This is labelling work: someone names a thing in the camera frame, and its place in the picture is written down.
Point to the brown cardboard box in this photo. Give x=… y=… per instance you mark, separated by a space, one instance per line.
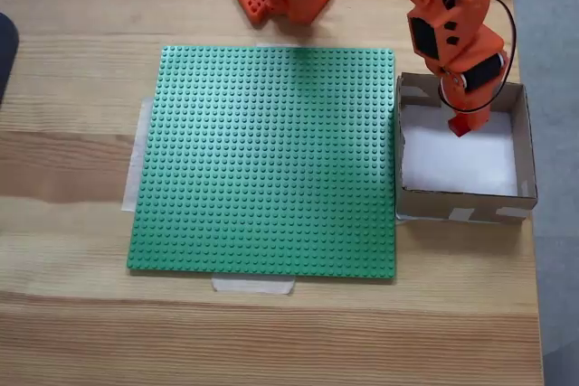
x=420 y=205

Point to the green lego baseplate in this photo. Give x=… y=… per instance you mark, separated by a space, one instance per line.
x=253 y=169

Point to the white paper sheet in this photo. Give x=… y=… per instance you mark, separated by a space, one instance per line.
x=452 y=169

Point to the masking tape strip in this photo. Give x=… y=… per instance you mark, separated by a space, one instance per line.
x=131 y=187
x=278 y=44
x=253 y=285

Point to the black rounded object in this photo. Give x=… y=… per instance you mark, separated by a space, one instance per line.
x=6 y=56

